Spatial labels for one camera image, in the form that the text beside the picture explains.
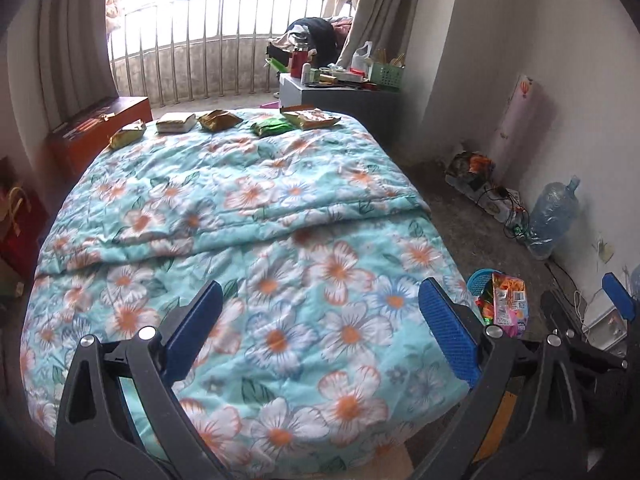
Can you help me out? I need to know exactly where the orange tan snack packet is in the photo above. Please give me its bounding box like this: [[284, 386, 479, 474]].
[[281, 107, 342, 131]]

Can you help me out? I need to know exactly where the brown gold snack packet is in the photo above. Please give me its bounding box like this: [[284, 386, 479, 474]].
[[198, 109, 243, 132]]

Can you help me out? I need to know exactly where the pale square snack packet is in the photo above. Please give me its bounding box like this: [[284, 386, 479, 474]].
[[156, 112, 197, 134]]

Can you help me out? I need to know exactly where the white plastic jug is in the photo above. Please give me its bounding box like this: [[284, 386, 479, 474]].
[[350, 41, 375, 72]]

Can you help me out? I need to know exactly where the black orange snack bag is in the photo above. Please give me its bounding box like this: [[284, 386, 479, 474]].
[[447, 151, 496, 186]]

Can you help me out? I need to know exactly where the white appliance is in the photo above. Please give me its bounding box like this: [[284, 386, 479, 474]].
[[582, 305, 628, 351]]

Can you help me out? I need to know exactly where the white power strip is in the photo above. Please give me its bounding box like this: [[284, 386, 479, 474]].
[[445, 175, 523, 223]]

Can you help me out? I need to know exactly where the grey cabinet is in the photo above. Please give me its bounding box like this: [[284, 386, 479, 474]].
[[278, 72, 401, 133]]

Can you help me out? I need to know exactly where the green plastic basket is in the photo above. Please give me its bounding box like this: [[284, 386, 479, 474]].
[[367, 62, 406, 91]]

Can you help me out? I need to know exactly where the colourful snack packet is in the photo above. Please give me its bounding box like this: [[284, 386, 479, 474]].
[[491, 272, 529, 337]]

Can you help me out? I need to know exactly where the brown cardboard piece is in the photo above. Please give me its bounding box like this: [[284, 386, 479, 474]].
[[475, 390, 518, 461]]

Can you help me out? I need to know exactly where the beige curtain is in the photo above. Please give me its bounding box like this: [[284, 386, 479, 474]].
[[337, 0, 426, 68]]

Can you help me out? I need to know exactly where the large clear water bottle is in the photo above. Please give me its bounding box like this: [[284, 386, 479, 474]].
[[525, 176, 581, 261]]

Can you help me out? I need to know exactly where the grey striped curtain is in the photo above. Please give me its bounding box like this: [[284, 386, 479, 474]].
[[30, 0, 121, 121]]

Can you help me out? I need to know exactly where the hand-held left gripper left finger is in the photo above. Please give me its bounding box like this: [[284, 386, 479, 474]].
[[54, 280, 236, 480]]

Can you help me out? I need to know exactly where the red gift bag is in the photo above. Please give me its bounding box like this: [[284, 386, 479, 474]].
[[0, 157, 51, 281]]

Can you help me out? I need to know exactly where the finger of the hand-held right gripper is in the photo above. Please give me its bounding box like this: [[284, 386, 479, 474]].
[[541, 289, 628, 373], [601, 272, 640, 341]]

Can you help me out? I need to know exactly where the gold foil snack packet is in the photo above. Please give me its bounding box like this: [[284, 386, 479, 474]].
[[109, 121, 147, 150]]

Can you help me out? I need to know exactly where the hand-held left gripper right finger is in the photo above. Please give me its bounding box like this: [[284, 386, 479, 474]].
[[417, 276, 608, 480]]

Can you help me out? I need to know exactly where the floral turquoise blanket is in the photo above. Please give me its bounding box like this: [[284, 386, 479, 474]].
[[20, 107, 476, 480]]

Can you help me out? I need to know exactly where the red wooden box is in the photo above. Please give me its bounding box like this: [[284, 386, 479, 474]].
[[49, 96, 153, 181]]

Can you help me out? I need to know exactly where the rolled printed poster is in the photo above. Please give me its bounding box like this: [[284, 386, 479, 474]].
[[492, 74, 543, 201]]

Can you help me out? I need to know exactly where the pile of dark clothes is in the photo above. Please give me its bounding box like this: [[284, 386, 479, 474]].
[[287, 17, 341, 63]]

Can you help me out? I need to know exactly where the blue plastic basket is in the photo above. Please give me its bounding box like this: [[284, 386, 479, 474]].
[[467, 269, 531, 341]]

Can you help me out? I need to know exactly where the green small snack packet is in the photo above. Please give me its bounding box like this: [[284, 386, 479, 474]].
[[251, 117, 293, 137]]

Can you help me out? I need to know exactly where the floral sheer curtain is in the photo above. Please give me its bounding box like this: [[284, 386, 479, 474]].
[[104, 0, 126, 41]]

